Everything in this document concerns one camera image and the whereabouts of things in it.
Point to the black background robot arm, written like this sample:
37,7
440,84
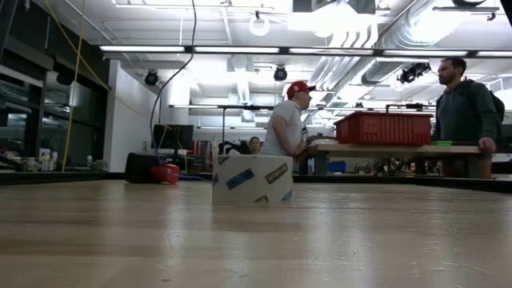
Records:
234,148

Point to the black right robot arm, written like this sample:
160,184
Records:
508,8

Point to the person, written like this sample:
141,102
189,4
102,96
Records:
284,128
254,145
464,112

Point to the black round ceiling speaker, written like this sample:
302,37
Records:
151,78
280,74

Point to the blue bin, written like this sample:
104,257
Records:
337,166

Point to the black computer monitor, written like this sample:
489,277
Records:
507,138
172,137

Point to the red object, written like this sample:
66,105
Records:
168,174

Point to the overhead LED light bar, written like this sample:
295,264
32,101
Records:
240,50

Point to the black case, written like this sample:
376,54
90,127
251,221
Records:
138,168

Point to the large red plastic bin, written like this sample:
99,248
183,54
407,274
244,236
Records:
384,130

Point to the wooden workbench grey legs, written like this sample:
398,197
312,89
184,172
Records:
400,151

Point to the black ceiling spotlight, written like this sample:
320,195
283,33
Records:
412,73

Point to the green bowl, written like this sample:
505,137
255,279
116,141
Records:
441,142

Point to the white plastic container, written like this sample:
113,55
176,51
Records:
45,160

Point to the black camera stand rig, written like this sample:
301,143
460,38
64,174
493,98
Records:
408,106

